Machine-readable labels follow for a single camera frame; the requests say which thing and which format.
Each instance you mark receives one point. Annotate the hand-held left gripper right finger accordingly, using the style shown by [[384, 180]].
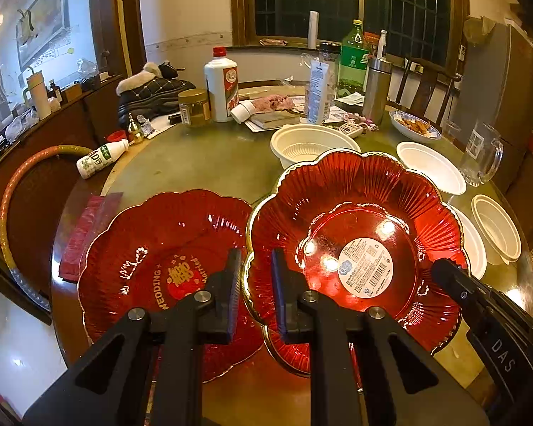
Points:
[[280, 295]]

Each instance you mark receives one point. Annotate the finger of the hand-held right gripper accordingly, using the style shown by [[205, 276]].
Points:
[[459, 286]]

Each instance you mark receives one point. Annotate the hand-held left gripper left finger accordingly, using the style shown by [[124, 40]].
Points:
[[232, 295]]

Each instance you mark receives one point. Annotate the white paper bowl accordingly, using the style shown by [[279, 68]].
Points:
[[473, 239], [497, 226], [431, 166]]

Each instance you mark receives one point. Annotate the red plate with gold print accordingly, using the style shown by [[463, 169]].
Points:
[[129, 248]]

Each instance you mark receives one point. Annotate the red plate with white label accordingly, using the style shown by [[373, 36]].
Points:
[[351, 195]]

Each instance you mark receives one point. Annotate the white ribbed plastic bowl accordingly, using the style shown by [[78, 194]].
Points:
[[311, 144]]

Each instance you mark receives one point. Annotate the clear glass pitcher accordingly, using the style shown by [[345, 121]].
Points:
[[477, 153]]

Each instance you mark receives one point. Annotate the small clear glass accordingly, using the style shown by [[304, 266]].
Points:
[[451, 131]]

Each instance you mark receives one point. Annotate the red plastic packet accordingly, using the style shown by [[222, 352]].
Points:
[[86, 230]]

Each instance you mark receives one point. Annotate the blue patterned plate with food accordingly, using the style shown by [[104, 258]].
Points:
[[415, 126]]

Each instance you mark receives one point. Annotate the book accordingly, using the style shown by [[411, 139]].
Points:
[[275, 120]]

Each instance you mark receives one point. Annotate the patterned card box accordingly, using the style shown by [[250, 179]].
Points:
[[351, 130]]

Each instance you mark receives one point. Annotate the small white bottle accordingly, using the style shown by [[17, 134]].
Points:
[[242, 111]]

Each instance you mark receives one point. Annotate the jar with gold lid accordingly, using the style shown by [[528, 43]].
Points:
[[194, 108]]

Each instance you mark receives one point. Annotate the small gold bottle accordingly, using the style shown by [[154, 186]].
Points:
[[135, 131]]

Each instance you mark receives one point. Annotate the white milk bottle green label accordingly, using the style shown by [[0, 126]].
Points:
[[100, 157]]

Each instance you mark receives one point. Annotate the pink cloth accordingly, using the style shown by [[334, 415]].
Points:
[[273, 103]]

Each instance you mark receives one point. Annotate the dark wooden chair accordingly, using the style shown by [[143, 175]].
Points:
[[426, 84]]

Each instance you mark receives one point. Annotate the white carton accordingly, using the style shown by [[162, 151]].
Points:
[[317, 93]]

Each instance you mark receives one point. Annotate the white liquor bottle red cap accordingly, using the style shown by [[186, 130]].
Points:
[[221, 86]]

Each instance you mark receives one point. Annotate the grey refrigerator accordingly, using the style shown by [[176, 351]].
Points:
[[493, 80]]

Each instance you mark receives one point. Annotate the steel thermos flask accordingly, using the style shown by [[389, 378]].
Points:
[[376, 91]]

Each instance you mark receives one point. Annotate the dark jacket with fur trim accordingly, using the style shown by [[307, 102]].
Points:
[[155, 93]]

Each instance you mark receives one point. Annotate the green plastic bottle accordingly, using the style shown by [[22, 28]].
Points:
[[353, 62]]

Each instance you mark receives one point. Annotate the striped hula hoop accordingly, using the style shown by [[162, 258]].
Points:
[[9, 195]]

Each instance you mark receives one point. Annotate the clear bottle with black cap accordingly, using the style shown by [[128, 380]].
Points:
[[329, 55]]

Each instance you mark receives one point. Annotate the white spray bottle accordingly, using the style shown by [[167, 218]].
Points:
[[382, 44]]

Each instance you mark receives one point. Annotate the red box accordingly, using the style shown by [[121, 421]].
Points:
[[371, 39]]

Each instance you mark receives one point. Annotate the white paper roll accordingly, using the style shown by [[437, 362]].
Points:
[[312, 31]]

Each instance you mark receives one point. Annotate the framed picture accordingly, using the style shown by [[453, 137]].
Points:
[[44, 17]]

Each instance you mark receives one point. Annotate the dark window with wooden frame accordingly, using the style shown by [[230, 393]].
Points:
[[351, 0]]

